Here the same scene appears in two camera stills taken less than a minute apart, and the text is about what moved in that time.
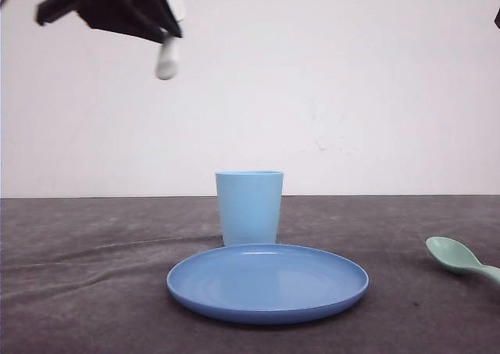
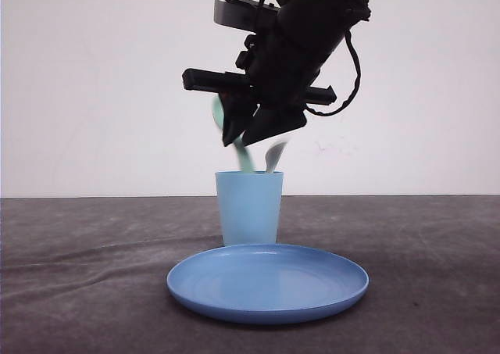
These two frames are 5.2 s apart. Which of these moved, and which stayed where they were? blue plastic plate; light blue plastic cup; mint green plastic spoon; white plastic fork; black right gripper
Moved: white plastic fork; black right gripper; mint green plastic spoon
Stayed: blue plastic plate; light blue plastic cup
